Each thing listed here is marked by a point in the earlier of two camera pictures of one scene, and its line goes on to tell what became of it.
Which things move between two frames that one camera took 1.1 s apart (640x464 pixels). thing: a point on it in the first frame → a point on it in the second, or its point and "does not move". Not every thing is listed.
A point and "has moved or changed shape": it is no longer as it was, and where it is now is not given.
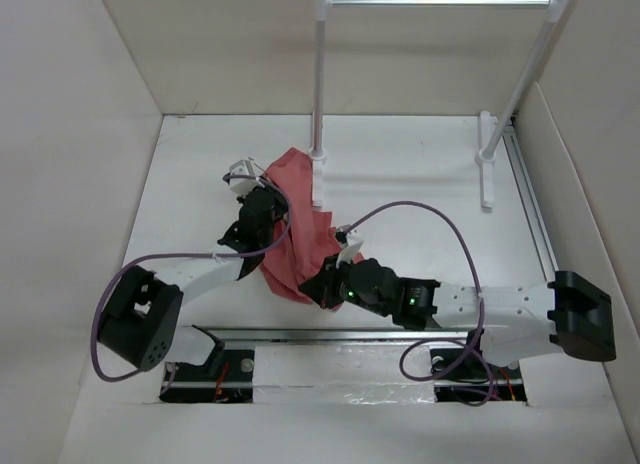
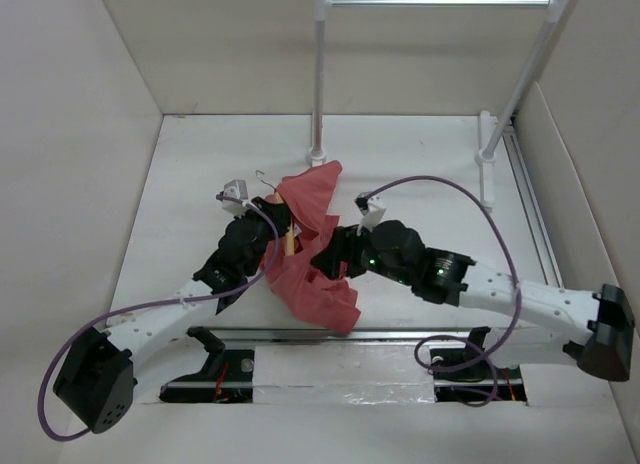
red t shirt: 312,240 has moved or changed shape
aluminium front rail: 291,333 does not move
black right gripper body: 337,287 → 362,255
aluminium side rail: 529,201 does not move
